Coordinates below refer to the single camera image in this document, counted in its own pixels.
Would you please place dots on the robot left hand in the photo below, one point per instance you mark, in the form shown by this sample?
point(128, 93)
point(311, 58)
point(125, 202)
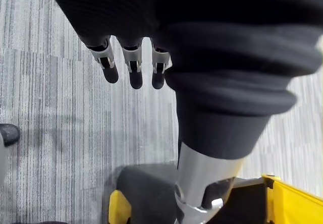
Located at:
point(227, 57)

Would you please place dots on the grey and yellow trash can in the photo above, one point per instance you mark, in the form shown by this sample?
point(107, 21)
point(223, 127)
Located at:
point(149, 193)

